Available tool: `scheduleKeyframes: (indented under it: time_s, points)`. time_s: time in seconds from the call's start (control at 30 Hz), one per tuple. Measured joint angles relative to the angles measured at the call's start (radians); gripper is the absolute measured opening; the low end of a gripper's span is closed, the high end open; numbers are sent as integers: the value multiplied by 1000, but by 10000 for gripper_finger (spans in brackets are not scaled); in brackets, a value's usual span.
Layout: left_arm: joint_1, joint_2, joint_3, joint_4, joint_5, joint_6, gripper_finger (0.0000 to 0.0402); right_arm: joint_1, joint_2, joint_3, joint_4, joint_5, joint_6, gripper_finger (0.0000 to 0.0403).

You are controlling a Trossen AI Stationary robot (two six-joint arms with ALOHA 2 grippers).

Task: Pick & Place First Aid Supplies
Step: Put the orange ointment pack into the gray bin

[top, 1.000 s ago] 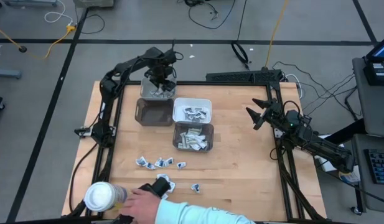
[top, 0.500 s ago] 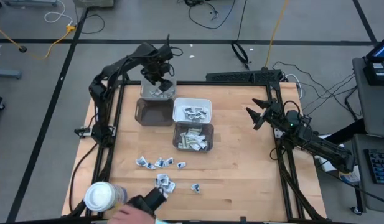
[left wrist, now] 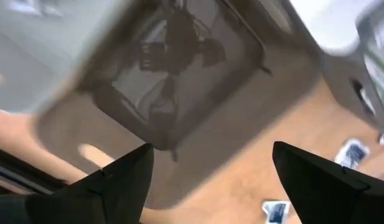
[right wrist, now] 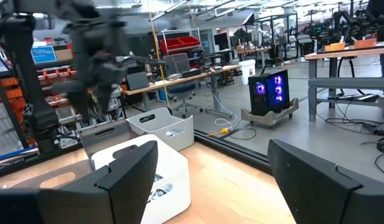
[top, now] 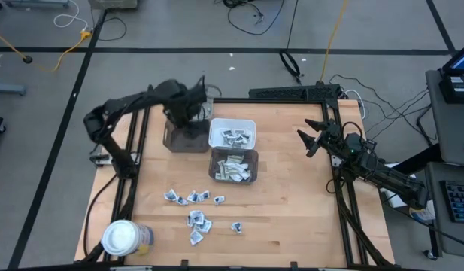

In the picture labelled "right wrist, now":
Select person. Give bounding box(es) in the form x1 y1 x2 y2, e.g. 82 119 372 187
365 0 384 99

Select wooden workbench grey frame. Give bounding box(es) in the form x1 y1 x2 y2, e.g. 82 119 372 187
304 43 384 123

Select long wooden desk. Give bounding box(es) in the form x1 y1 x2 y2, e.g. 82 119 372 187
121 64 241 119

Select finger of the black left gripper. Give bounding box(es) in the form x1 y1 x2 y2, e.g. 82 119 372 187
68 90 90 123
95 85 118 116

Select distant black robot rig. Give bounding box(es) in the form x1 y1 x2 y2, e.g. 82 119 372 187
300 7 379 45

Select blue sign board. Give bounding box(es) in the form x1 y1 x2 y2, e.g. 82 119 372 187
30 45 58 65

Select grey mesh office chair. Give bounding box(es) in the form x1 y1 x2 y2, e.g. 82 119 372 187
162 52 205 119

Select dark translucent plastic bin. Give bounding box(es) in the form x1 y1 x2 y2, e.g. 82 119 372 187
9 159 96 190
79 119 139 158

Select black metal frame enclosure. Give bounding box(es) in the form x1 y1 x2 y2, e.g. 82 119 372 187
255 12 300 62

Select white bucket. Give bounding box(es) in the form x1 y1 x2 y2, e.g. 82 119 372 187
238 58 257 86

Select light grey plastic bin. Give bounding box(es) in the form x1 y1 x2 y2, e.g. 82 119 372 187
126 106 195 152

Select black flat box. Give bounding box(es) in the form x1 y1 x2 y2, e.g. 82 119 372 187
181 68 202 78

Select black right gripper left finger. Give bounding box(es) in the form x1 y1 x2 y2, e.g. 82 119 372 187
0 139 159 224

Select black standing monitor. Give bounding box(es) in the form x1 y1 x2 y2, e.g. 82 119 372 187
213 32 230 51

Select orange grey parts bin rack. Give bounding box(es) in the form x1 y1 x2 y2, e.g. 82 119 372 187
0 58 128 150

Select yellow extension cable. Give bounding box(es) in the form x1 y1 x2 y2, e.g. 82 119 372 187
146 0 230 137

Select black floor cables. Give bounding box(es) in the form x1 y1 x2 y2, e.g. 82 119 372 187
315 98 384 137

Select distant wooden table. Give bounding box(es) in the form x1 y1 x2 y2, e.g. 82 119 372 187
236 45 273 68

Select orange tray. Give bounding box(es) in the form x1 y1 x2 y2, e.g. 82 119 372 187
354 37 378 49
324 42 347 53

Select white plastic bin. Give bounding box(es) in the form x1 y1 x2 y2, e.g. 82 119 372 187
91 133 192 224

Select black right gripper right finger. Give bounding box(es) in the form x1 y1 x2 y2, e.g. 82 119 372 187
268 138 384 224

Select white cable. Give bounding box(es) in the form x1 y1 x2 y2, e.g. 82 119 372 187
213 93 238 131

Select black computer purple lights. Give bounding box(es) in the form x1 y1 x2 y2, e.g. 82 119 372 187
248 68 291 117

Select wire shelf red bins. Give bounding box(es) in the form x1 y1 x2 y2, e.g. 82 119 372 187
159 28 202 68

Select dark grey monitor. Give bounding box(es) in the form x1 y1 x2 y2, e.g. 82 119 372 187
126 65 149 91

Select thin black cable loop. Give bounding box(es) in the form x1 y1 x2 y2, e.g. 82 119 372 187
228 127 258 141

